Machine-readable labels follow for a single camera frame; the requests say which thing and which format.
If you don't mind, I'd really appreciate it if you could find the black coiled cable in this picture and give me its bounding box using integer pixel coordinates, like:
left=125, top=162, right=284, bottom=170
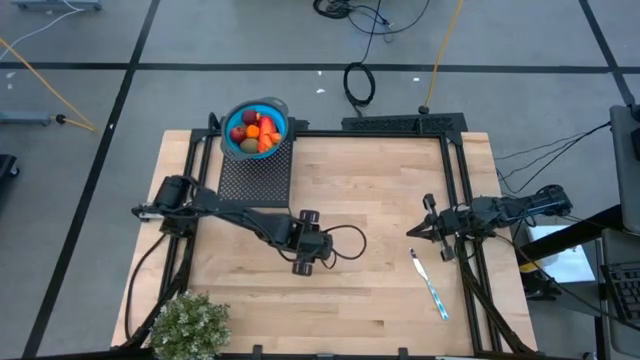
left=342, top=0, right=382, bottom=117

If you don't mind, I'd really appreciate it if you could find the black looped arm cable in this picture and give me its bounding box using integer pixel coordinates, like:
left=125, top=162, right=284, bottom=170
left=319, top=223, right=369, bottom=271

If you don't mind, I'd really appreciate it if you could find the black metal table frame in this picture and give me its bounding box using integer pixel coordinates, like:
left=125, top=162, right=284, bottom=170
left=119, top=112, right=540, bottom=360

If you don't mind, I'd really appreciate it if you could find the black perforated metal stand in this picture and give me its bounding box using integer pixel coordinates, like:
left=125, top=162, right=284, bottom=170
left=217, top=135, right=295, bottom=210

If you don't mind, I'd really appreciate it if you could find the white floor cable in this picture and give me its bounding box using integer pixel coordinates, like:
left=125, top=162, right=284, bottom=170
left=0, top=0, right=87, bottom=49

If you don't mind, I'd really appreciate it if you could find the blue collapsible colander grey rim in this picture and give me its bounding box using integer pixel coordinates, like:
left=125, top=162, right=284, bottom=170
left=219, top=95, right=290, bottom=161

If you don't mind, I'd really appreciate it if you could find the black keyboard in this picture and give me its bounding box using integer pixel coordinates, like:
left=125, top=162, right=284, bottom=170
left=601, top=260, right=640, bottom=326

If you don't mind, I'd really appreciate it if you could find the knife with patterned handle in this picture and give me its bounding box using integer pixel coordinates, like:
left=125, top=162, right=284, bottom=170
left=408, top=246, right=450, bottom=321

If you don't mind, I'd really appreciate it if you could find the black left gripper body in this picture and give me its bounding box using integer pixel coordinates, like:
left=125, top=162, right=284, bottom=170
left=279, top=210, right=335, bottom=277

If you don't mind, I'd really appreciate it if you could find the black floor object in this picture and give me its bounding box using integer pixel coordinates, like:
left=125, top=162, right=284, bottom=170
left=0, top=153, right=21, bottom=180

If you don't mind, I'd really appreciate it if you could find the yellow hanging cable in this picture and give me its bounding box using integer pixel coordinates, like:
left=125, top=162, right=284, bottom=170
left=0, top=37, right=97, bottom=134
left=421, top=0, right=465, bottom=115

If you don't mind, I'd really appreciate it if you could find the black perforated metal panel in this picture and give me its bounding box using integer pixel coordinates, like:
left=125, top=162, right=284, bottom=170
left=341, top=112, right=469, bottom=134

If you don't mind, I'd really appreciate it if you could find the grey stand foot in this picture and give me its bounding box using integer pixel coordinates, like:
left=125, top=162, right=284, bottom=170
left=0, top=110, right=51, bottom=126
left=12, top=0, right=104, bottom=11

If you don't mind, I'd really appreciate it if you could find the black power cable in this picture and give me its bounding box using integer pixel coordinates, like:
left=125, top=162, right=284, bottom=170
left=123, top=232, right=169, bottom=346

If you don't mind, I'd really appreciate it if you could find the thin black cable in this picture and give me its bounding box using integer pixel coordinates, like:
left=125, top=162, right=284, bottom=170
left=494, top=121, right=614, bottom=182

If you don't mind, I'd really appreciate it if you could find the black cable bundle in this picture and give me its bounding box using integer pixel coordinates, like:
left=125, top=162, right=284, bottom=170
left=313, top=0, right=432, bottom=37

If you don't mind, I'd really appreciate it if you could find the black diagonal bar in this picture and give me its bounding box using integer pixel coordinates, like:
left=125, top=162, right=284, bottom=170
left=517, top=203, right=626, bottom=261

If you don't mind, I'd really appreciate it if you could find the green potted plant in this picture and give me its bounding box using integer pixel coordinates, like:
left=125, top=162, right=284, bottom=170
left=148, top=290, right=233, bottom=360

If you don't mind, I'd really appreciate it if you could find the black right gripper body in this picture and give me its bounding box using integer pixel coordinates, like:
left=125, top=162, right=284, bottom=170
left=423, top=193, right=471, bottom=262

